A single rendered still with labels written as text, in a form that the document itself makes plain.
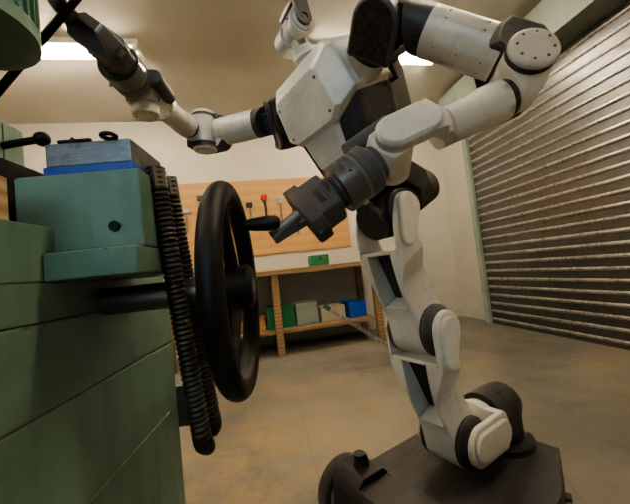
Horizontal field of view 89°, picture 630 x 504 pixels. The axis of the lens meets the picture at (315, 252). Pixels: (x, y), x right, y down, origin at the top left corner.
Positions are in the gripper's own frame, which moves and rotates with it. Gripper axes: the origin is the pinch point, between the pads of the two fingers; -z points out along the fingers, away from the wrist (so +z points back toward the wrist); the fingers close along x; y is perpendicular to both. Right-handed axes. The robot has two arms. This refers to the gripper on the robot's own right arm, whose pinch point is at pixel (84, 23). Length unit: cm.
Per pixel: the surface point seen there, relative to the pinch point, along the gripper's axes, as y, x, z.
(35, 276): 31, 37, -25
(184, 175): -3, -108, 311
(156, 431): 51, 54, -3
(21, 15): 8.0, 6.9, -14.6
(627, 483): 11, 189, 44
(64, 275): 29, 38, -24
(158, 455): 53, 57, -3
